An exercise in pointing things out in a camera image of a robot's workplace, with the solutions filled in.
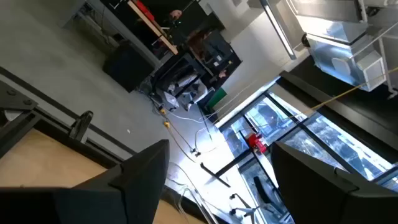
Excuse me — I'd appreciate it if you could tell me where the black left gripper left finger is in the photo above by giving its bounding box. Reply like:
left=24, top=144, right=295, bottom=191
left=0, top=139, right=170, bottom=224

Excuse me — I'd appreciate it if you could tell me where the small red object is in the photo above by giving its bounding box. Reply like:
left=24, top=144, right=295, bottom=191
left=247, top=133, right=268, bottom=154

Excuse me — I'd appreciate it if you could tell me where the small green object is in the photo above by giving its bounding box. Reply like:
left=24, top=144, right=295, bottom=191
left=205, top=88, right=228, bottom=111

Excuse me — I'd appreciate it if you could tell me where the yellow hanging cable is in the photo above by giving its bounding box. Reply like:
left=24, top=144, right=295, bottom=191
left=289, top=67, right=398, bottom=119

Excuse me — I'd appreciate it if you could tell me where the person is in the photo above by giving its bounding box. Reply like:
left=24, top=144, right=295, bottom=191
left=186, top=28, right=229, bottom=82
left=167, top=9, right=184, bottom=29

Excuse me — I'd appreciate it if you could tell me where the black cabinet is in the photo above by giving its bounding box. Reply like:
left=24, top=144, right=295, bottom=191
left=102, top=40, right=156, bottom=93

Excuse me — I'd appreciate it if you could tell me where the large glass window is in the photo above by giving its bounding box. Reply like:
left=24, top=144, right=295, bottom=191
left=217, top=90, right=398, bottom=224

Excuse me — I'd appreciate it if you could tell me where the red box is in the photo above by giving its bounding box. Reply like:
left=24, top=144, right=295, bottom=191
left=135, top=0, right=155, bottom=22

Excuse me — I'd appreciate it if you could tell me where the black aluminium table frame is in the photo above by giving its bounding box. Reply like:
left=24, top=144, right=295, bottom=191
left=0, top=67, right=138, bottom=170

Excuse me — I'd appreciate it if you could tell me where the wooden desk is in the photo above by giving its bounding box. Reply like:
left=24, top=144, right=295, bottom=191
left=127, top=0, right=178, bottom=55

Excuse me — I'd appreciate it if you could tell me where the white chair base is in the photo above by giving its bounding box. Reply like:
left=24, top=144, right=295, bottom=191
left=228, top=192, right=259, bottom=224

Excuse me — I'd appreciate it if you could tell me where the black background desk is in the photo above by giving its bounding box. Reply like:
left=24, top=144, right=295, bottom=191
left=150, top=29, right=242, bottom=110

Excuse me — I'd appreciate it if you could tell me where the black frame post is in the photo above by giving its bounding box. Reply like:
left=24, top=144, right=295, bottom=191
left=68, top=110, right=94, bottom=142

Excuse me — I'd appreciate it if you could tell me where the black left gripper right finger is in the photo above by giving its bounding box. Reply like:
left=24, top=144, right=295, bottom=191
left=270, top=141, right=398, bottom=224

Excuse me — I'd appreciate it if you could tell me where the silver ventilation duct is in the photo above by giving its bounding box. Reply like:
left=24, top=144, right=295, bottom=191
left=292, top=0, right=398, bottom=93

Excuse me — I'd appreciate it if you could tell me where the long ceiling light strip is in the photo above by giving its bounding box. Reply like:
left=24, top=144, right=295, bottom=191
left=259, top=0, right=298, bottom=60

